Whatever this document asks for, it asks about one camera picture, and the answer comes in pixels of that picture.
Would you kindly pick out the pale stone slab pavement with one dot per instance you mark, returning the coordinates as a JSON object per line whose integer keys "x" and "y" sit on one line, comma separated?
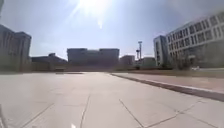
{"x": 96, "y": 96}

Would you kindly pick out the dark stone kerb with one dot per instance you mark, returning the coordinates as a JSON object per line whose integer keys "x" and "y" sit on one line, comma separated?
{"x": 186, "y": 90}

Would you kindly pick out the dark wide block building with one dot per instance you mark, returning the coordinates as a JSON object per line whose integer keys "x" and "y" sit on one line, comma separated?
{"x": 93, "y": 57}

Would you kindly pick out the raised pale ground strip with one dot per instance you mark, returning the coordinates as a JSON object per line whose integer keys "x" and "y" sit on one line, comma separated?
{"x": 186, "y": 81}

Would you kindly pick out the tall pole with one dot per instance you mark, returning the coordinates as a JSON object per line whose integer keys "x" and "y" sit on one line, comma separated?
{"x": 140, "y": 50}

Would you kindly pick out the tall dark building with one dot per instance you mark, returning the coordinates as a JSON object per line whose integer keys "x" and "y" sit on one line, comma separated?
{"x": 15, "y": 50}

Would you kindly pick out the large white office building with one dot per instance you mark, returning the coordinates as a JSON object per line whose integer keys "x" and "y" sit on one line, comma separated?
{"x": 200, "y": 35}

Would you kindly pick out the small grey building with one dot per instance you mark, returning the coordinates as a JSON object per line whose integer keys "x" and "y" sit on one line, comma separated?
{"x": 127, "y": 60}

